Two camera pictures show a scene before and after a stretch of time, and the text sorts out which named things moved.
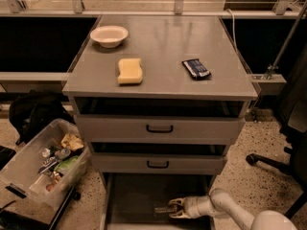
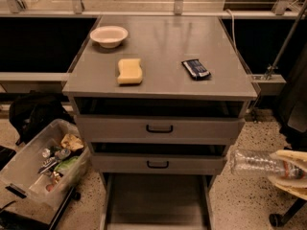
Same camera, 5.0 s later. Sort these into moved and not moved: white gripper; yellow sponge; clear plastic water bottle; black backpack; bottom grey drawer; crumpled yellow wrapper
Moved: clear plastic water bottle; white gripper
Not moved: black backpack; yellow sponge; crumpled yellow wrapper; bottom grey drawer
